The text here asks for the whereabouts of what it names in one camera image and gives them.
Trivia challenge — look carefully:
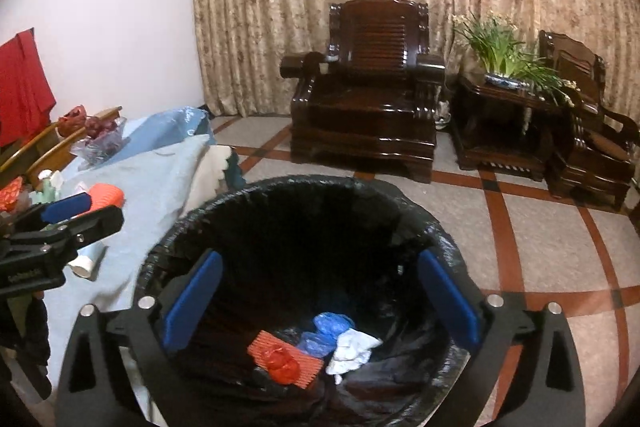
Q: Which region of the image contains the orange ribbed paper cup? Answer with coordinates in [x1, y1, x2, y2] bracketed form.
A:
[89, 183, 125, 210]
[247, 329, 324, 391]

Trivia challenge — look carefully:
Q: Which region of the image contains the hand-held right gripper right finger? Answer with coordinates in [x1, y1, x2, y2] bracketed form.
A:
[417, 249, 586, 427]

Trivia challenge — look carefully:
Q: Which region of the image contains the dark wooden side table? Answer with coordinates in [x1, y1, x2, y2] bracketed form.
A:
[451, 72, 572, 182]

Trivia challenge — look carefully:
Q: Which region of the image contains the grey-blue table cloth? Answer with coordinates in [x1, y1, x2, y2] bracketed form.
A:
[39, 117, 236, 427]

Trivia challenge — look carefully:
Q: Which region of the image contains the dark wooden slatted armchair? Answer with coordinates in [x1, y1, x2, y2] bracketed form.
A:
[280, 0, 447, 184]

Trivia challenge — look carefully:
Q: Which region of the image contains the flattened orange ribbed paper cup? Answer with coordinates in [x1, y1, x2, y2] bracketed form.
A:
[247, 329, 324, 391]

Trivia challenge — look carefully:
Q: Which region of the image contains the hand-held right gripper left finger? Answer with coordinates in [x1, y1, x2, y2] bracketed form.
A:
[55, 249, 224, 427]

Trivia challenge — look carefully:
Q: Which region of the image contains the green potted plant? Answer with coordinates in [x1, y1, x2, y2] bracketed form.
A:
[451, 11, 578, 106]

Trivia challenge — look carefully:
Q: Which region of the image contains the blue crumpled plastic glove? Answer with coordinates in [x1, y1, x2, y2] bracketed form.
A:
[299, 332, 337, 357]
[313, 312, 356, 339]

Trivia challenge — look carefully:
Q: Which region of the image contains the bin with black liner bag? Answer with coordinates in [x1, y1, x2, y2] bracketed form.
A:
[134, 176, 472, 427]

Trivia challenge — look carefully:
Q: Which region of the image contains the wooden chair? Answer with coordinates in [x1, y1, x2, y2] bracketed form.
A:
[25, 106, 124, 188]
[0, 122, 62, 178]

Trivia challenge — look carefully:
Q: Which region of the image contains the red crumpled wrapper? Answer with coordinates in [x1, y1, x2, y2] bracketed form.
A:
[259, 347, 302, 386]

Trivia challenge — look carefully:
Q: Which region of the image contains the blue plastic table cover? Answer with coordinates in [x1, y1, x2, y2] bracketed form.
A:
[117, 106, 215, 160]

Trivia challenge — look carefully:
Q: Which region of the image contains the red hanging cloth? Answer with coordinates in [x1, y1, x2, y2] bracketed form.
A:
[0, 27, 57, 148]

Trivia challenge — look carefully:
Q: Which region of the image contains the white scalloped table cover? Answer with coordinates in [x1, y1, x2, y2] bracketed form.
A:
[185, 145, 247, 214]

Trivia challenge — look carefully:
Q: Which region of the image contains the white crumpled tissue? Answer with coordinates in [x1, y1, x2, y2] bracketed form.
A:
[326, 328, 384, 378]

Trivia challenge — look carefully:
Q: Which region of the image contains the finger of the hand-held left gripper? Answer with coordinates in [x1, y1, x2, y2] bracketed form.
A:
[15, 194, 94, 235]
[60, 206, 125, 254]

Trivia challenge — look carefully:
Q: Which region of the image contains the clear glass fruit bowl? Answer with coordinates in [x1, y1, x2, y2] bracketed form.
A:
[70, 117, 127, 166]

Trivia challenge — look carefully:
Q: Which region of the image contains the orange net bag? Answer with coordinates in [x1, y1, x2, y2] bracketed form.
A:
[57, 105, 87, 136]

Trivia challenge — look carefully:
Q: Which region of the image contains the person's left forearm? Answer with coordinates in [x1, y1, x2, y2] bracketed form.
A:
[0, 291, 54, 400]

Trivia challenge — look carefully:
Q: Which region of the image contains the red patterned packet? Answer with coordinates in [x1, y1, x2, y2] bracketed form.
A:
[0, 176, 27, 214]

